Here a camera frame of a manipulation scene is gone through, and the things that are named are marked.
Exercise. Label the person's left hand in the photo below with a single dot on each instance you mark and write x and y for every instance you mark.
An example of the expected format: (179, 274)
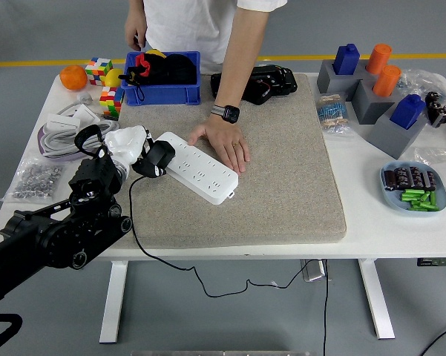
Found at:
(224, 139)

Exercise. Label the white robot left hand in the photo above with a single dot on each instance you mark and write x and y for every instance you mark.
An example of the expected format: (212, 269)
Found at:
(128, 144)

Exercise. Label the person's right hand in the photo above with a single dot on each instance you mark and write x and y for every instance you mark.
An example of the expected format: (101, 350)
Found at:
(135, 29)

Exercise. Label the black plug adapter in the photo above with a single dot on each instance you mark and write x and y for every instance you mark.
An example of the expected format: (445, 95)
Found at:
(163, 154)

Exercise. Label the black pouch with red trim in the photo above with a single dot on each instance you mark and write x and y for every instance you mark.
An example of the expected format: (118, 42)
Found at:
(154, 63)

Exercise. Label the white power strip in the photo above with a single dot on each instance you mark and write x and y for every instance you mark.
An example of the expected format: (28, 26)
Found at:
(204, 178)

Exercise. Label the person's right forearm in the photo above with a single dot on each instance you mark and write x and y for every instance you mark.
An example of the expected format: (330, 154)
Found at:
(137, 7)

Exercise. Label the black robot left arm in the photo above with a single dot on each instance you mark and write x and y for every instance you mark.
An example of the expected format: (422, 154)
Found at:
(52, 233)

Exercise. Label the person's left forearm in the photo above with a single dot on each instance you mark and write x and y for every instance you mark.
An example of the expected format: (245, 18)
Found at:
(241, 55)

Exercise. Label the black wrist watch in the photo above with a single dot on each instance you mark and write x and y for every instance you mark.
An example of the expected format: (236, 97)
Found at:
(230, 113)

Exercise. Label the yellow round item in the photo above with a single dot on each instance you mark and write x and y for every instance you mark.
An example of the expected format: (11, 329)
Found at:
(157, 53)

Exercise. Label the multicolour puzzle cube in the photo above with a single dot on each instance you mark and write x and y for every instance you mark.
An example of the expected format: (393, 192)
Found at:
(111, 99)
(99, 71)

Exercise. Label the yellow lemon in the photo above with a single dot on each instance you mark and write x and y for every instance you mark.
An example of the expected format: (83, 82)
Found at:
(115, 78)

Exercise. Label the black folded fabric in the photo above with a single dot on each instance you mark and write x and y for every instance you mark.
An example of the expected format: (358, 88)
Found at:
(178, 68)

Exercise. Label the blue plastic bin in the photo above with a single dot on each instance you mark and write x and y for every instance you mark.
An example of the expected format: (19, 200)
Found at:
(163, 95)

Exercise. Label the grey-brown mat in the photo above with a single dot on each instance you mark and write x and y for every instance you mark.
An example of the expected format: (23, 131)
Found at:
(282, 178)

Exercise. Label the black mechanical housing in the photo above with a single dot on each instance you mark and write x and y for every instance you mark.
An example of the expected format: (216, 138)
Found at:
(274, 85)

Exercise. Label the orange fruit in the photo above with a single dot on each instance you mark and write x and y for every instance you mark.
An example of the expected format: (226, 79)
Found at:
(73, 78)

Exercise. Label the clear bag of screws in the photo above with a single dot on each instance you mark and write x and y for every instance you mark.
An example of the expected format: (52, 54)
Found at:
(33, 180)

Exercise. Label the clear bag of resistors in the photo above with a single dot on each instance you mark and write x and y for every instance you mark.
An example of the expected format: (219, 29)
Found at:
(334, 115)

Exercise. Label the grey block holder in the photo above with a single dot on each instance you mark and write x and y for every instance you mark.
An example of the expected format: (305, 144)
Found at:
(391, 139)
(363, 70)
(371, 107)
(330, 83)

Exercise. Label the blue bottle-shaped block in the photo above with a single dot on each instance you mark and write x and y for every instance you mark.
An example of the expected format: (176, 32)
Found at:
(408, 111)
(347, 59)

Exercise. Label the white table leg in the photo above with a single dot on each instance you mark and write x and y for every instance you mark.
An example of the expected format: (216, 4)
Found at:
(376, 296)
(113, 296)

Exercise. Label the silver box under table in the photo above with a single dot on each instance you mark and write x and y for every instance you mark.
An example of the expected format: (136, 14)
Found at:
(313, 270)

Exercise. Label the black capacitor with print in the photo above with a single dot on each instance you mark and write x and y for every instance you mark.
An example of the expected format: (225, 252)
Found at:
(402, 177)
(389, 180)
(429, 180)
(415, 177)

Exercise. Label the orange cylinder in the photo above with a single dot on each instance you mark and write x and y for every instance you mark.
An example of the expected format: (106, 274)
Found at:
(379, 58)
(387, 81)

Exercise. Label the light blue tray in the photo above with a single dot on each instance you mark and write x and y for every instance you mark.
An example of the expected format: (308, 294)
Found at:
(393, 202)

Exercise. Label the green battery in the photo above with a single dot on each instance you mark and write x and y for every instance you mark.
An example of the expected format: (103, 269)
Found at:
(424, 208)
(412, 193)
(419, 204)
(433, 198)
(411, 198)
(424, 197)

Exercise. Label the crumpled clear plastic bag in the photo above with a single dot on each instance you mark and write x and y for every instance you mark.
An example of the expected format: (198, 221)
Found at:
(419, 79)

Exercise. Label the black table control panel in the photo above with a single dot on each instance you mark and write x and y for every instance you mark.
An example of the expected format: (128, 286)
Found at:
(438, 262)

